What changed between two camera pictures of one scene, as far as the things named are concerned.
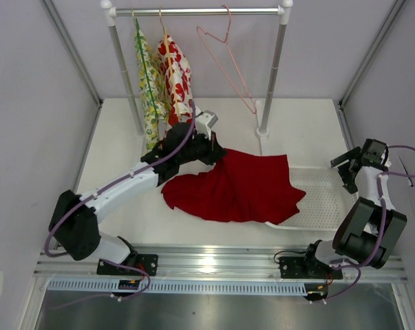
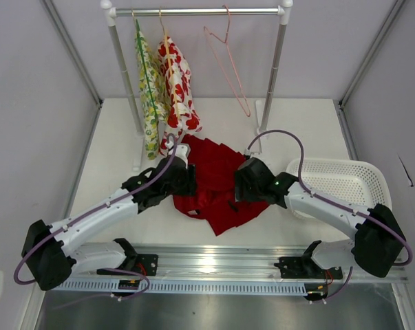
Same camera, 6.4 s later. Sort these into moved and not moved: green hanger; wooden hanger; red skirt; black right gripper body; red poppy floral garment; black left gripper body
Moved: red skirt; black right gripper body; black left gripper body
Not moved: green hanger; wooden hanger; red poppy floral garment
